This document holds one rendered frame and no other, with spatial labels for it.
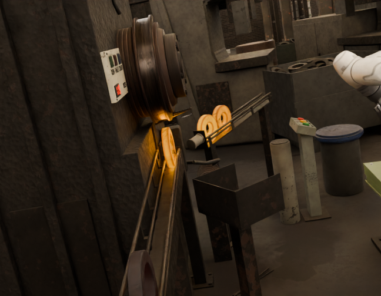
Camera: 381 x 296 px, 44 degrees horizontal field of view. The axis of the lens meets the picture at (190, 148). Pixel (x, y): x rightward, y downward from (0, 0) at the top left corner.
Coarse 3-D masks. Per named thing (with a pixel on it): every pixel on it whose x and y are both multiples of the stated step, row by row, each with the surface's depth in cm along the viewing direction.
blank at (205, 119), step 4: (204, 116) 260; (208, 116) 262; (212, 116) 265; (200, 120) 259; (204, 120) 259; (208, 120) 262; (212, 120) 265; (200, 124) 258; (204, 124) 259; (208, 124) 266; (212, 124) 265; (216, 124) 269; (200, 128) 257; (204, 128) 259; (212, 128) 266; (216, 128) 269; (208, 132) 267; (212, 132) 266; (216, 132) 269; (212, 140) 266
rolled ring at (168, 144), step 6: (162, 132) 212; (168, 132) 212; (162, 138) 210; (168, 138) 210; (162, 144) 209; (168, 144) 209; (174, 144) 226; (168, 150) 209; (174, 150) 224; (168, 156) 210; (174, 156) 222; (168, 162) 212; (174, 162) 215
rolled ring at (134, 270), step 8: (136, 256) 112; (144, 256) 114; (128, 264) 110; (136, 264) 110; (144, 264) 113; (152, 264) 123; (128, 272) 108; (136, 272) 108; (144, 272) 120; (152, 272) 121; (128, 280) 107; (136, 280) 107; (144, 280) 121; (152, 280) 121; (128, 288) 107; (136, 288) 106; (144, 288) 108; (152, 288) 121
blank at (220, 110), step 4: (216, 108) 271; (220, 108) 272; (224, 108) 275; (228, 108) 278; (216, 112) 269; (220, 112) 272; (224, 112) 275; (228, 112) 278; (216, 116) 269; (220, 116) 272; (224, 116) 278; (228, 116) 278; (216, 120) 269; (220, 120) 272; (224, 120) 278; (228, 120) 278; (220, 124) 272; (224, 124) 275; (228, 124) 278; (228, 128) 278
